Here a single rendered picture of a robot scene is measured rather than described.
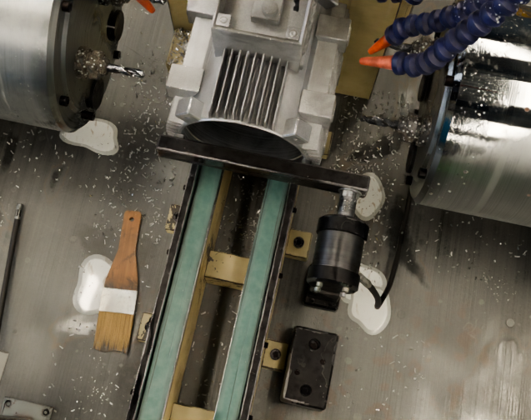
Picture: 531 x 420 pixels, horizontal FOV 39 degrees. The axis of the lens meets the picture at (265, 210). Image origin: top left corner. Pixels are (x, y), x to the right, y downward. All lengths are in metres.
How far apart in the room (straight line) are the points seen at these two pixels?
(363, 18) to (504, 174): 0.28
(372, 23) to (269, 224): 0.29
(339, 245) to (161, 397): 0.29
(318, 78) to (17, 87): 0.34
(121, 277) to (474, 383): 0.51
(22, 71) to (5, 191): 0.34
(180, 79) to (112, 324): 0.38
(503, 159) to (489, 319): 0.35
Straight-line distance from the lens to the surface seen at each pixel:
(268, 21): 0.86
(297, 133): 0.84
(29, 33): 0.86
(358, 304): 1.09
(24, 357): 1.12
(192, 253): 0.98
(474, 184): 0.85
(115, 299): 1.09
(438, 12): 0.77
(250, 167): 0.89
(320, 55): 0.91
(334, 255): 0.85
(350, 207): 0.88
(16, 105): 0.92
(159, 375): 0.96
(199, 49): 0.91
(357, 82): 1.14
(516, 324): 1.13
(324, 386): 1.01
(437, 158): 0.83
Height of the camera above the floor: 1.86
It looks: 73 degrees down
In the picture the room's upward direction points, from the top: 1 degrees clockwise
